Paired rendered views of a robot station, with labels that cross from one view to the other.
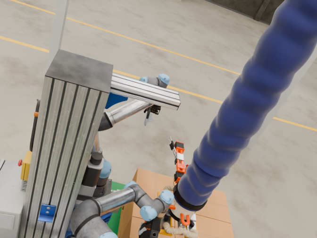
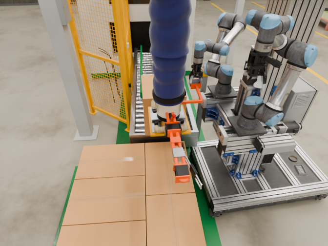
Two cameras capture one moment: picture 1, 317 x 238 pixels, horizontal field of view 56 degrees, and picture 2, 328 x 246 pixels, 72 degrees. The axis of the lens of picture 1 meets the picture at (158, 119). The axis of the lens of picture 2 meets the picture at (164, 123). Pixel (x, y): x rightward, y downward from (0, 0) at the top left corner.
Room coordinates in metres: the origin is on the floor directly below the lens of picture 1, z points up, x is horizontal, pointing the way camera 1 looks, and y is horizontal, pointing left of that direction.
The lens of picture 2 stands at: (2.78, -0.25, 2.13)
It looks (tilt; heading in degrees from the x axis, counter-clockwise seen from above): 39 degrees down; 187
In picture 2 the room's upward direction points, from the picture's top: straight up
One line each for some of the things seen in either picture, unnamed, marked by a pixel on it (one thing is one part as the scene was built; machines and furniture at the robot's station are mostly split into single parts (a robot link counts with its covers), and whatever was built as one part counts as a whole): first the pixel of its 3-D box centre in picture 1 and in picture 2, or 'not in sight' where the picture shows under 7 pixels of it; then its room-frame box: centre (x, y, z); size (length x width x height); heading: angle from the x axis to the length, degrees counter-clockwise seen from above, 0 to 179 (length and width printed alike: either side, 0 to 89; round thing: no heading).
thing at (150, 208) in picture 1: (149, 207); (207, 46); (1.03, -0.14, 1.48); 0.11 x 0.11 x 0.08; 61
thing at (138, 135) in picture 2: not in sight; (164, 134); (1.09, -0.46, 0.58); 0.70 x 0.03 x 0.06; 102
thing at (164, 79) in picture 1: (161, 83); (268, 28); (1.68, 0.07, 1.82); 0.09 x 0.08 x 0.11; 133
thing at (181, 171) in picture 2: (179, 147); (181, 173); (2.02, -0.26, 1.18); 0.08 x 0.07 x 0.05; 14
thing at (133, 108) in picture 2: not in sight; (134, 84); (0.01, -1.03, 0.50); 2.31 x 0.05 x 0.19; 12
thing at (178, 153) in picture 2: (179, 158); (178, 154); (1.89, -0.28, 1.17); 0.07 x 0.07 x 0.04; 14
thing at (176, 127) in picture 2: (181, 177); (173, 129); (1.68, -0.33, 1.18); 0.10 x 0.08 x 0.06; 104
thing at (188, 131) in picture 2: (165, 210); (180, 116); (1.41, -0.30, 1.08); 0.34 x 0.10 x 0.05; 14
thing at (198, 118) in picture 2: not in sight; (200, 106); (0.42, -0.09, 0.50); 0.07 x 0.07 x 1.00; 12
